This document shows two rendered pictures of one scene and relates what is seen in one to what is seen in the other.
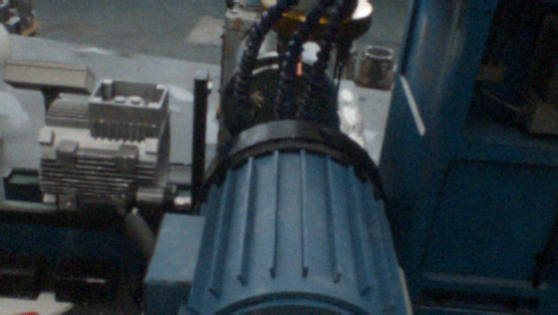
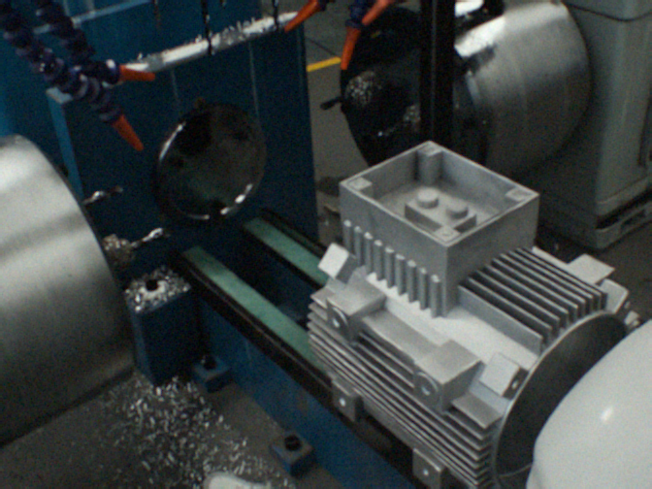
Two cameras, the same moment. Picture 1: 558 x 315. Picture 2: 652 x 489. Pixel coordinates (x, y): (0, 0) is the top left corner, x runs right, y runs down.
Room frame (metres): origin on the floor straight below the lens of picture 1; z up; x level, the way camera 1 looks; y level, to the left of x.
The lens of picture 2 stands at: (1.44, 0.68, 1.50)
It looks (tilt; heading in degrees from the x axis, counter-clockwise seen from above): 35 degrees down; 235
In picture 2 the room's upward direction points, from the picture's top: 4 degrees counter-clockwise
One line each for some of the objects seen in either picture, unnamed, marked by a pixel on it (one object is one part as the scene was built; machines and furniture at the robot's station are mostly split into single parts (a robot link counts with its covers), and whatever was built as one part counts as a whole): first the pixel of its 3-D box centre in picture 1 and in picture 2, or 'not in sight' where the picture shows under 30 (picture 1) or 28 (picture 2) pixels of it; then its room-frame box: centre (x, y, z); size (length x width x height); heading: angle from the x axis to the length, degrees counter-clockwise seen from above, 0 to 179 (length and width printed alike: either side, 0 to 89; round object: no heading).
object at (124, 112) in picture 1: (130, 111); (436, 226); (1.05, 0.26, 1.11); 0.12 x 0.11 x 0.07; 92
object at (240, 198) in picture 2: not in sight; (212, 167); (1.06, -0.09, 1.01); 0.15 x 0.02 x 0.15; 2
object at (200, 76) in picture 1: (197, 149); (437, 105); (0.92, 0.12, 1.12); 0.04 x 0.03 x 0.26; 92
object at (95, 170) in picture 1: (109, 156); (468, 340); (1.05, 0.30, 1.01); 0.20 x 0.19 x 0.19; 92
